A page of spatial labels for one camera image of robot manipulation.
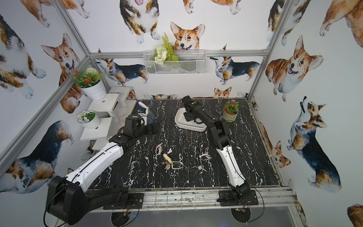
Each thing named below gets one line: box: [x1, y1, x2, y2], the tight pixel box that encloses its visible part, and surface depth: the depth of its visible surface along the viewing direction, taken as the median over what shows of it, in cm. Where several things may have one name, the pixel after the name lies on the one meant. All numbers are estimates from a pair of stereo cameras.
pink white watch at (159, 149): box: [155, 143, 164, 156], surface depth 94 cm
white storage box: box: [174, 107, 208, 132], surface depth 102 cm
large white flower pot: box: [72, 67, 107, 101], surface depth 85 cm
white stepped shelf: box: [79, 86, 138, 151], surface depth 92 cm
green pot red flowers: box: [222, 100, 240, 123], surface depth 102 cm
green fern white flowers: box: [151, 32, 180, 66], surface depth 82 cm
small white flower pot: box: [77, 110, 100, 130], surface depth 82 cm
